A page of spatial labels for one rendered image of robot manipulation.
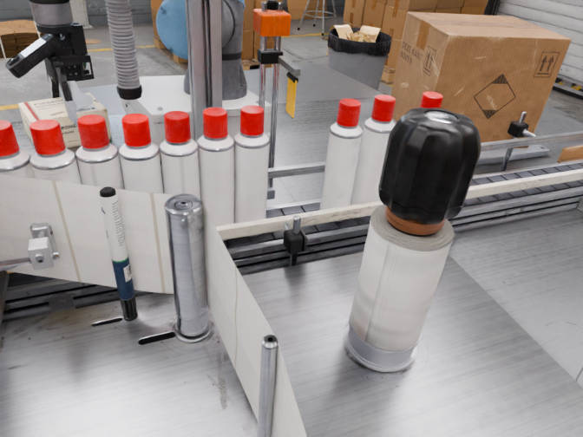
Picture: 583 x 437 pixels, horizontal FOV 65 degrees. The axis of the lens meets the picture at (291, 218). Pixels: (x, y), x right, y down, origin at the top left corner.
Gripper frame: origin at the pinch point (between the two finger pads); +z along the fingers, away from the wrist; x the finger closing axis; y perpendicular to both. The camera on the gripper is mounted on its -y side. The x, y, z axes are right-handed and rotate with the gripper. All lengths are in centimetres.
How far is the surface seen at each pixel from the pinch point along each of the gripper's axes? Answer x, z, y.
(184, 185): -59, -11, 2
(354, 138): -67, -15, 26
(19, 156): -52, -16, -16
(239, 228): -63, -3, 8
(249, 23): 243, 43, 210
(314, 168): -60, -7, 25
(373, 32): 124, 27, 239
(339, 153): -66, -13, 25
